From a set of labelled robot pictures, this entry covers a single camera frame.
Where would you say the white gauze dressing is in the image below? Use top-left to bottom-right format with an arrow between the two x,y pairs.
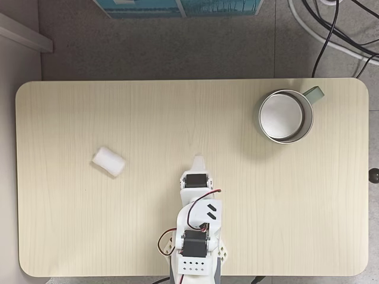
91,146 -> 127,179

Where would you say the blue patterned cabinet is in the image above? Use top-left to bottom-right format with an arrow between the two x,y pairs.
92,0 -> 264,20

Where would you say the white ledge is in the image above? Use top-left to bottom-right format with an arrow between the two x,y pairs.
0,12 -> 54,53

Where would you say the long red servo wire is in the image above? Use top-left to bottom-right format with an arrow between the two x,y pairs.
187,189 -> 223,232

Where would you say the red servo wire at base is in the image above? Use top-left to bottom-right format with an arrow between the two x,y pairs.
156,228 -> 178,257

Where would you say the steel cup with handle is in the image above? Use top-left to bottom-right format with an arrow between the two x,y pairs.
253,86 -> 326,146

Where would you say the thick white cable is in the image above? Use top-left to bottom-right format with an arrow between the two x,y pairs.
287,0 -> 379,66

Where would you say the black cable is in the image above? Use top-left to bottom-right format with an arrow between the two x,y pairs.
311,0 -> 340,79
356,54 -> 379,79
301,0 -> 379,57

